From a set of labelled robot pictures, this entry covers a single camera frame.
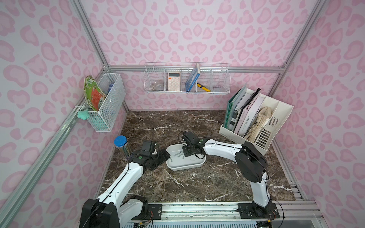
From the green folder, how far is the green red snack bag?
71cm

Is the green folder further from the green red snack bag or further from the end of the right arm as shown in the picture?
the green red snack bag

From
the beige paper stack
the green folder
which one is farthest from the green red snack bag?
the beige paper stack

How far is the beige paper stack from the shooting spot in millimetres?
876

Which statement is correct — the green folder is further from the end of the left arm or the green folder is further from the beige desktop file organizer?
the end of the left arm

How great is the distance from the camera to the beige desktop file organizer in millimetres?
857

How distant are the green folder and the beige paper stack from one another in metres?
0.14

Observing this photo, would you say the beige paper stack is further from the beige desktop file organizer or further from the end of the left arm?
the end of the left arm

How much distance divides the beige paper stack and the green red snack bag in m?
0.88

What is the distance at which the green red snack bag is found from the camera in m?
0.70
